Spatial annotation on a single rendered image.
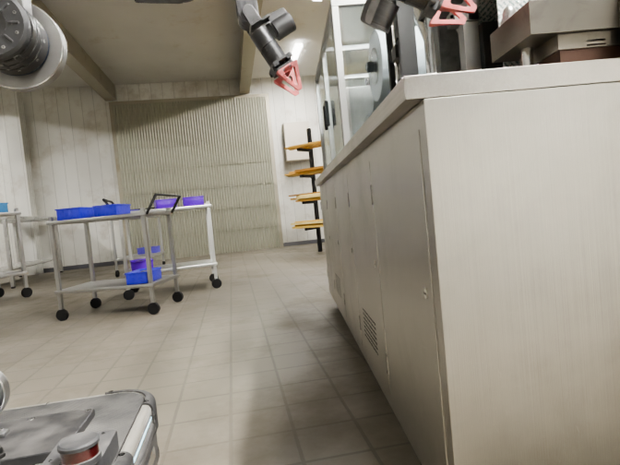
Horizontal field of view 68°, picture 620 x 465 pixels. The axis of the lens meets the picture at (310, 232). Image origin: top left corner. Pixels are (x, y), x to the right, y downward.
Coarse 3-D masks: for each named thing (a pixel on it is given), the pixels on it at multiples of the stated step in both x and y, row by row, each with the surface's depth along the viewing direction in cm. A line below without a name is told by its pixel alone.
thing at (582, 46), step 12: (564, 36) 85; (576, 36) 85; (588, 36) 85; (600, 36) 85; (612, 36) 85; (540, 48) 91; (552, 48) 87; (564, 48) 85; (576, 48) 85; (588, 48) 85; (600, 48) 85; (612, 48) 86; (540, 60) 91; (552, 60) 88; (564, 60) 85; (576, 60) 85; (588, 60) 85
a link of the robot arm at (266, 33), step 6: (264, 24) 131; (270, 24) 131; (258, 30) 130; (264, 30) 130; (270, 30) 134; (276, 30) 132; (252, 36) 131; (258, 36) 130; (264, 36) 130; (270, 36) 131; (276, 36) 133; (258, 42) 131; (264, 42) 131; (258, 48) 132
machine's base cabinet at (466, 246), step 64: (448, 128) 77; (512, 128) 78; (576, 128) 78; (320, 192) 320; (384, 192) 113; (448, 192) 78; (512, 192) 78; (576, 192) 79; (384, 256) 121; (448, 256) 78; (512, 256) 79; (576, 256) 79; (384, 320) 130; (448, 320) 79; (512, 320) 79; (576, 320) 80; (384, 384) 141; (448, 384) 79; (512, 384) 80; (576, 384) 80; (448, 448) 82; (512, 448) 80; (576, 448) 81
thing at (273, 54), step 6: (270, 42) 131; (276, 42) 132; (264, 48) 131; (270, 48) 131; (276, 48) 131; (264, 54) 132; (270, 54) 131; (276, 54) 131; (282, 54) 132; (288, 54) 129; (270, 60) 132; (276, 60) 129; (282, 60) 131; (288, 60) 132; (270, 66) 132; (276, 66) 130
